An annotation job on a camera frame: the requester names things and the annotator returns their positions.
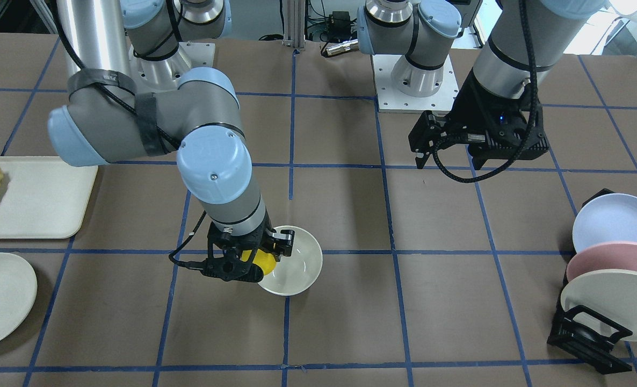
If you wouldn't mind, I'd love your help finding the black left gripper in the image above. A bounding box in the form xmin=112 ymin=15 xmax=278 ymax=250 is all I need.
xmin=408 ymin=73 xmax=549 ymax=171

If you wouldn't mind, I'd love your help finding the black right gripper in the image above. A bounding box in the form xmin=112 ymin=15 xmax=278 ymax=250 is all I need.
xmin=201 ymin=214 xmax=295 ymax=283

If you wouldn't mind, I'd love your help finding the yellow lemon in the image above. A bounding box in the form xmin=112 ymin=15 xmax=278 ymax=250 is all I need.
xmin=241 ymin=250 xmax=277 ymax=280

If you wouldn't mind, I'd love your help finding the cream white bowl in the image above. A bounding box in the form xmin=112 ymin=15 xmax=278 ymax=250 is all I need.
xmin=258 ymin=225 xmax=323 ymax=296

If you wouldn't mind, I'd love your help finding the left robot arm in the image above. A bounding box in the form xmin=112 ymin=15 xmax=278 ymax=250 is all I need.
xmin=356 ymin=1 xmax=604 ymax=178

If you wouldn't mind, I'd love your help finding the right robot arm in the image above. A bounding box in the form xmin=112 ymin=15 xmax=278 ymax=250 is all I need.
xmin=47 ymin=1 xmax=294 ymax=283

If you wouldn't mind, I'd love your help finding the silver flashlight on floor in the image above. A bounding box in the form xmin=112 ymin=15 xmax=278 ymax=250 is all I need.
xmin=320 ymin=39 xmax=359 ymax=58

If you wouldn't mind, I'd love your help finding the light blue plate in rack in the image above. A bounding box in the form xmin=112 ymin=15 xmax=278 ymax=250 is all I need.
xmin=572 ymin=193 xmax=637 ymax=252

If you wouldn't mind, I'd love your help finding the pink plate in rack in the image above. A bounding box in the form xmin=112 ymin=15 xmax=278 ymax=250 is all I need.
xmin=566 ymin=241 xmax=637 ymax=281

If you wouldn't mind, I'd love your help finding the white rectangular tray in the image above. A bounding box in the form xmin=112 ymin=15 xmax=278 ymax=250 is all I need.
xmin=0 ymin=156 xmax=98 ymax=239

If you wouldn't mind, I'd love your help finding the black dish rack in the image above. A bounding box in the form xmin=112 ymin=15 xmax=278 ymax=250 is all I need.
xmin=546 ymin=188 xmax=634 ymax=375

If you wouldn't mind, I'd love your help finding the cream plate in rack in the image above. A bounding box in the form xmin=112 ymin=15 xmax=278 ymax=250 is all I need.
xmin=561 ymin=269 xmax=637 ymax=341

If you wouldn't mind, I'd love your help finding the cream round plate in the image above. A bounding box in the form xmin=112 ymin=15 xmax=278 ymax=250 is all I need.
xmin=0 ymin=252 xmax=37 ymax=341

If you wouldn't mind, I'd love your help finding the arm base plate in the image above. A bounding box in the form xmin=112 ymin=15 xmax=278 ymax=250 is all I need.
xmin=128 ymin=41 xmax=216 ymax=92
xmin=372 ymin=55 xmax=459 ymax=115

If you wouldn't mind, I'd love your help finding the aluminium frame post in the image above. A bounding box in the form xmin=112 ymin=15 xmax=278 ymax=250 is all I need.
xmin=281 ymin=1 xmax=308 ymax=52

